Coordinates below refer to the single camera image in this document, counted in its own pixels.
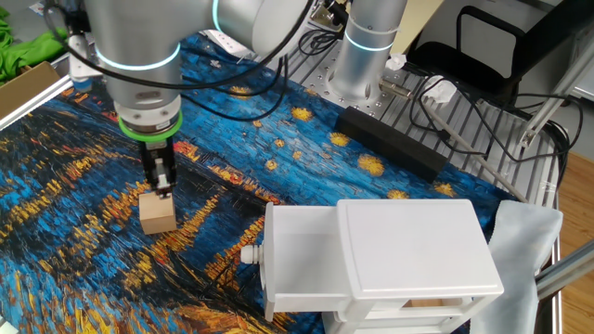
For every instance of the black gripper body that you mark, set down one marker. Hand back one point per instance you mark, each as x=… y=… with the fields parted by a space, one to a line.
x=158 y=149

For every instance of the aluminium table edge rail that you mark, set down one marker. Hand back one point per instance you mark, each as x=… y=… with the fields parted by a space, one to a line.
x=28 y=109

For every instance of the starry night painted tablecloth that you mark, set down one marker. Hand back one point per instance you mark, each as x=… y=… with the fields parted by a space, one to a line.
x=69 y=232

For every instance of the light wooden cube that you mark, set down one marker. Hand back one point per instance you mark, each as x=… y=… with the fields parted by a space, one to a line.
x=158 y=215

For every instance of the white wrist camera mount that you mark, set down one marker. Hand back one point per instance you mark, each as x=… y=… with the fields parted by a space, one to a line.
x=79 y=58

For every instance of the small printed card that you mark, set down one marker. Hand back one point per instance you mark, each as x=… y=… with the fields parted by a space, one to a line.
x=41 y=8

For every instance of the green cloth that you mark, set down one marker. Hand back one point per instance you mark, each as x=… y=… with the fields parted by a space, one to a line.
x=32 y=51

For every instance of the white plastic drawer cabinet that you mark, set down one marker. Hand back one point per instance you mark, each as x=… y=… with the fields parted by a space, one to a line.
x=417 y=250

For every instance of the black office chair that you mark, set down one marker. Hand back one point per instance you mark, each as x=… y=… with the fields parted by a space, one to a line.
x=487 y=60

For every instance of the silver metal bracket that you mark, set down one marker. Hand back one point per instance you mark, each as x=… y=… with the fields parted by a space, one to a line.
x=327 y=11

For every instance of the aluminium frame post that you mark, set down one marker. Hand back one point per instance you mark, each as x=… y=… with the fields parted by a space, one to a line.
x=566 y=271
x=552 y=99

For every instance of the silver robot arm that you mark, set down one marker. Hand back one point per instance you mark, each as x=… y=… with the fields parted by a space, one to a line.
x=134 y=42

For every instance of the crumpled white paper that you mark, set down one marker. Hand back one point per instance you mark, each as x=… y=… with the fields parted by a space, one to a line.
x=396 y=61
x=441 y=90

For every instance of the white drawer with round knob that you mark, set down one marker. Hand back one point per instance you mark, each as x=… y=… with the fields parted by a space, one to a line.
x=301 y=260

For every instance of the white plastic drawer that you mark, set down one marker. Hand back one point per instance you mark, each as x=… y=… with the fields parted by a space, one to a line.
x=399 y=320

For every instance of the pale grey cloth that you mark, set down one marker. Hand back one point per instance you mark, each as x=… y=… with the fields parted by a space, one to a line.
x=520 y=260

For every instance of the beige board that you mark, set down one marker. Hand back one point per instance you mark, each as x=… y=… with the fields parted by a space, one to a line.
x=417 y=23

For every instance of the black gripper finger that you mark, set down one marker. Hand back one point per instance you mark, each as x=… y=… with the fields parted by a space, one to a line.
x=162 y=181
x=149 y=174

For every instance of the brown cardboard box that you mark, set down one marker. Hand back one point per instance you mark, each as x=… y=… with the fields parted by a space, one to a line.
x=23 y=88

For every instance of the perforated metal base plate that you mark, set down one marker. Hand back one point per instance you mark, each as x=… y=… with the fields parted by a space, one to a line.
x=352 y=104

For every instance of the black foam block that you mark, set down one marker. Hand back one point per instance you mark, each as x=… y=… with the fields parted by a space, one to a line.
x=390 y=139

